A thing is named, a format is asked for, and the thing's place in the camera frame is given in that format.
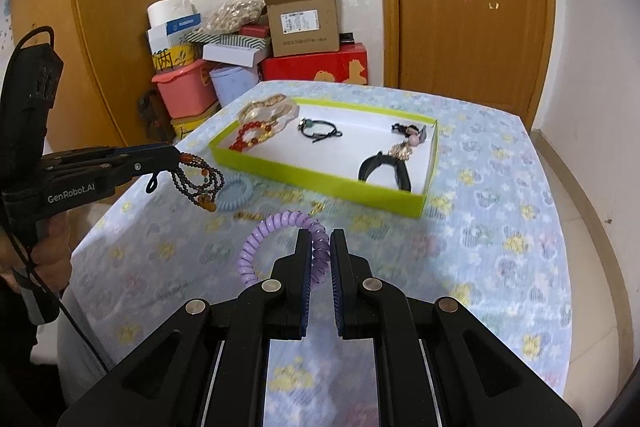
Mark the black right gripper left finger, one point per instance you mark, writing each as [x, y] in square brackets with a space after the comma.
[206, 365]

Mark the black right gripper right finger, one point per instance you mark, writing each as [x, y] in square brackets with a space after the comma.
[435, 363]

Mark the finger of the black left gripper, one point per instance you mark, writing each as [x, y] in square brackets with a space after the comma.
[123, 164]

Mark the amber hair claw clip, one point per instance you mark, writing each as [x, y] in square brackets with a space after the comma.
[276, 107]

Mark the person's left hand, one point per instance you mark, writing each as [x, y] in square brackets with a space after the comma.
[51, 255]

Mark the pink plastic tub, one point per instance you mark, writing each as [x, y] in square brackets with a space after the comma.
[187, 91]

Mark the light blue cylindrical tin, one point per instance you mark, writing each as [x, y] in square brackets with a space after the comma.
[230, 82]

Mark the white blue carton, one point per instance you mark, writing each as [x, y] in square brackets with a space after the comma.
[172, 33]

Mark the striped green white box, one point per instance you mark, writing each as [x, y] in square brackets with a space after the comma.
[240, 41]

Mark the white toilet paper roll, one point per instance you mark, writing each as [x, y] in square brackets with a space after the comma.
[163, 11]

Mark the white flat box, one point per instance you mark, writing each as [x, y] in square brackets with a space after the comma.
[234, 55]

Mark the bag of beige nuts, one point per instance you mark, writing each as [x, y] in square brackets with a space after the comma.
[231, 16]

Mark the small red box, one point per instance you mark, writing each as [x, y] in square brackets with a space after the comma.
[255, 31]

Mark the white tray with green rim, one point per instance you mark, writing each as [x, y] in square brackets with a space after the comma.
[321, 151]

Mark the brown cardboard box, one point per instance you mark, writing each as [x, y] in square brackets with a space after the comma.
[302, 26]

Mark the red gift box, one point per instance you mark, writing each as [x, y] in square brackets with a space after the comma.
[347, 65]

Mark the brown wooden door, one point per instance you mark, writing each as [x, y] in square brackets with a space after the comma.
[491, 52]

